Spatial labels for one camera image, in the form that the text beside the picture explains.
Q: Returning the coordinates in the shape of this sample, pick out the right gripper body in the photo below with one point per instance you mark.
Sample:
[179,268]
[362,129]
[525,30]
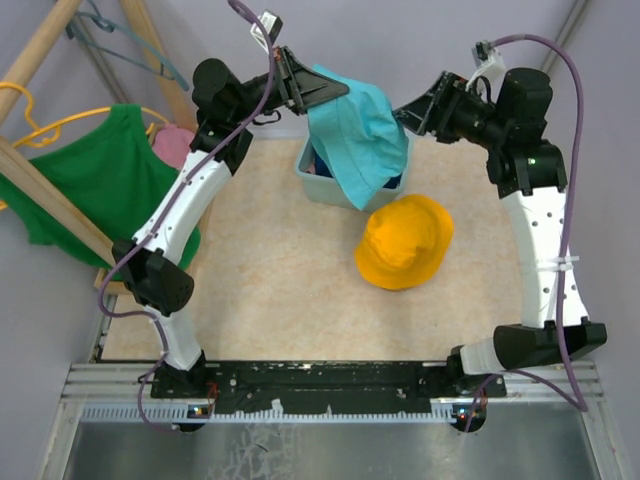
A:
[463,117]

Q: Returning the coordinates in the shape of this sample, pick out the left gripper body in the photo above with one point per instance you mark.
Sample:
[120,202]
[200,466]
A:
[282,92]

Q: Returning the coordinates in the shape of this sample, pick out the turquoise bucket hat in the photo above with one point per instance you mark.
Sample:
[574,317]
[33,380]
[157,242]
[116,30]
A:
[358,138]

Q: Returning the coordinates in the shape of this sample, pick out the dark blue bucket hat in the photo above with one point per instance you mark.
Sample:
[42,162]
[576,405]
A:
[324,171]

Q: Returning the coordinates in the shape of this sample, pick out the light teal plastic bin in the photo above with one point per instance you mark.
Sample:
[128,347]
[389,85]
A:
[325,192]

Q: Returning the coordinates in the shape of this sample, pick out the orange bucket hat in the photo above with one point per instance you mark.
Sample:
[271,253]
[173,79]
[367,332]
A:
[404,243]

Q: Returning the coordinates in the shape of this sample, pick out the wooden clothes rack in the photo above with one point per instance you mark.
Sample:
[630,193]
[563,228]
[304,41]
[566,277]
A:
[21,172]

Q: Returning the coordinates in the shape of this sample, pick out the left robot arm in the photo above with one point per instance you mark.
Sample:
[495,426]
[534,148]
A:
[149,262]

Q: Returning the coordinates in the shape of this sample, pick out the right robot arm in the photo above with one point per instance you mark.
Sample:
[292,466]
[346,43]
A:
[529,174]

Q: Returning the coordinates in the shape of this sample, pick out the pink cloth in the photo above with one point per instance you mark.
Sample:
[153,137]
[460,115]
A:
[171,144]

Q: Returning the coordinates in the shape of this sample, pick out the green shirt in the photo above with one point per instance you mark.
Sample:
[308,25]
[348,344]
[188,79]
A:
[111,175]

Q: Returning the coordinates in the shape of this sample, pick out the yellow hanger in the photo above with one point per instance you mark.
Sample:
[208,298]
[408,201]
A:
[42,136]

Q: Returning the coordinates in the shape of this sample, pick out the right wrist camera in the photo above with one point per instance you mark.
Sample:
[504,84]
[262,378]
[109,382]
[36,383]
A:
[489,62]

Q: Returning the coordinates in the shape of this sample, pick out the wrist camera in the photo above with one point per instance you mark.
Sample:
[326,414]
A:
[489,62]
[271,25]

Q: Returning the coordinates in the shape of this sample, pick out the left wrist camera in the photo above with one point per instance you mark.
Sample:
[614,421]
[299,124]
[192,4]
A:
[271,25]

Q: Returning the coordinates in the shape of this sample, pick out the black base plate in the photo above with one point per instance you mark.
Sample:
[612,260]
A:
[383,387]

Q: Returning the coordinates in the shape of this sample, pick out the aluminium rail frame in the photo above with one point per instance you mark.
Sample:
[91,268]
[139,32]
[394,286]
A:
[121,393]

